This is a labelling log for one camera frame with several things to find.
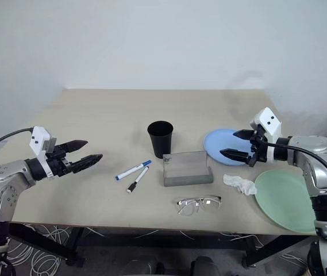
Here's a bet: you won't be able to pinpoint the grey rectangular sponge block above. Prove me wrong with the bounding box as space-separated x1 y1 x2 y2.
161 150 213 187

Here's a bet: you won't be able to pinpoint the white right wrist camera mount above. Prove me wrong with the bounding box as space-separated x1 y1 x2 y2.
249 106 283 163

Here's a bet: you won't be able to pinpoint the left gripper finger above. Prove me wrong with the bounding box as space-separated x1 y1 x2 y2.
62 140 89 154
71 154 104 173

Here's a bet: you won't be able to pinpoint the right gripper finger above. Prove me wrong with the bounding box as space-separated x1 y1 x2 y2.
232 129 256 141
219 148 252 166

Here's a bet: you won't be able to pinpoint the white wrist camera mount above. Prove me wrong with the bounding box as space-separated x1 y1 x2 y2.
249 106 283 163
29 125 58 179

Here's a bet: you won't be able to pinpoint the white marker blue cap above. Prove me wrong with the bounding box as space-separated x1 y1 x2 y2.
114 160 153 182

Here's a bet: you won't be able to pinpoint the light green plate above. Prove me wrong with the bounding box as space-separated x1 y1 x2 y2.
254 169 317 232

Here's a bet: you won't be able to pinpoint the light blue plate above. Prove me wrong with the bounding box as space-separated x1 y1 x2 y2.
203 128 256 167

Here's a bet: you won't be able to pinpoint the white marker black cap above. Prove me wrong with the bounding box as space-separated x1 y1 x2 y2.
126 167 149 194

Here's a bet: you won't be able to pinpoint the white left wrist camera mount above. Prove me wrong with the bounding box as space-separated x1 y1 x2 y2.
29 125 58 179

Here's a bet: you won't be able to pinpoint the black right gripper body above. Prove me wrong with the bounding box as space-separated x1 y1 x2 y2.
245 129 269 168

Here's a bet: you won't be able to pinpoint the white tissue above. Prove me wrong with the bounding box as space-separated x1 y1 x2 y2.
222 173 257 197

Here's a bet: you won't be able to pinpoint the black plastic cup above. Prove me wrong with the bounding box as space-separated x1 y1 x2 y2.
147 120 174 159

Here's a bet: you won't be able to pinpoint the clear frame glasses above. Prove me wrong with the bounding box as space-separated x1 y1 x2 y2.
176 195 223 216

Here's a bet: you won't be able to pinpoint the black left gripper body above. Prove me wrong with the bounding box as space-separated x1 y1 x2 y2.
47 143 75 179

